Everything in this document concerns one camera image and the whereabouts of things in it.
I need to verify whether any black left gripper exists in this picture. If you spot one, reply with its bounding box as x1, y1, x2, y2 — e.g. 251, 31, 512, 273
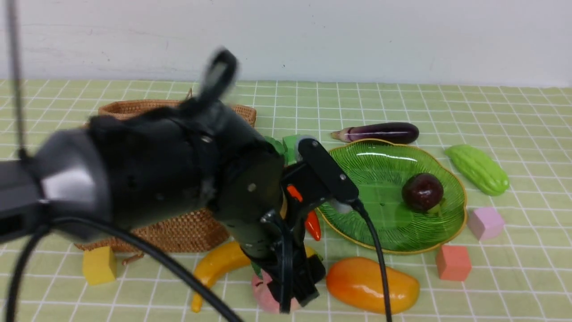
212, 149, 327, 314

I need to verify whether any pink toy peach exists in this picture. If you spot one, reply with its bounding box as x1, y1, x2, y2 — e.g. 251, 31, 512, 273
251, 262, 280, 314

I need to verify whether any orange toy mango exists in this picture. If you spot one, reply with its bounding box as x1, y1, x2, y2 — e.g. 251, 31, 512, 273
326, 257, 420, 314

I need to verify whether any yellow toy banana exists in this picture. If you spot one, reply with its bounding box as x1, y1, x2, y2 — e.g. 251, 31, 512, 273
190, 241, 319, 313

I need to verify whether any dark purple toy mangosteen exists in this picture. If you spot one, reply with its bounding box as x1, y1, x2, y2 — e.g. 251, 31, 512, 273
402, 173, 445, 213

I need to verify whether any purple toy eggplant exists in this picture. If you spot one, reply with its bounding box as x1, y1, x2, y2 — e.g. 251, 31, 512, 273
330, 122, 420, 144

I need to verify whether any green toy bitter gourd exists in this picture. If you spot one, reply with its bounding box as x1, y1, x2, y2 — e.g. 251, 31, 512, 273
445, 144, 509, 196

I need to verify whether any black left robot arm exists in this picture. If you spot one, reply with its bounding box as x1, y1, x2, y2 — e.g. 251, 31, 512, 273
1, 99, 331, 322

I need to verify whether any orange toy carrot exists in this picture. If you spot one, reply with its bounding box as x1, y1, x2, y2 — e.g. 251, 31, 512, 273
263, 136, 322, 242

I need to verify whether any woven wicker basket green lining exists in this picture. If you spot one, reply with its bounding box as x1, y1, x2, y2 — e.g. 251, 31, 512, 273
74, 118, 233, 253

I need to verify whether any green foam cube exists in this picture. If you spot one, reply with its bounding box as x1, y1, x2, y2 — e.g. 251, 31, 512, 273
282, 135, 302, 165

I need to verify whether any green leaf-shaped glass plate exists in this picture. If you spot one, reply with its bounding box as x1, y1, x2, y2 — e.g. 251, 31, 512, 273
329, 139, 468, 254

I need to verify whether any salmon red foam cube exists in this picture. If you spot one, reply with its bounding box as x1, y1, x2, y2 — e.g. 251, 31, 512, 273
436, 245, 472, 282

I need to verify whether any yellow foam cube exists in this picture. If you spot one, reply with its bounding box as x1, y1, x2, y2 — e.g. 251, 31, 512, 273
82, 246, 117, 286

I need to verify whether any pink-purple foam cube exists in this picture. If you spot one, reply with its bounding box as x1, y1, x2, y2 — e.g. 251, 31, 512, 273
467, 207, 505, 241

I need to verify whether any woven wicker basket lid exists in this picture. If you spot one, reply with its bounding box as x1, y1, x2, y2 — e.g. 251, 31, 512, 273
87, 90, 261, 140

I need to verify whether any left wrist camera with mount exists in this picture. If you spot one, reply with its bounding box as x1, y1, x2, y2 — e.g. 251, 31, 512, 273
280, 136, 359, 214

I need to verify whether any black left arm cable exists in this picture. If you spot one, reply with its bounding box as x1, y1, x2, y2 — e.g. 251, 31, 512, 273
2, 0, 394, 322

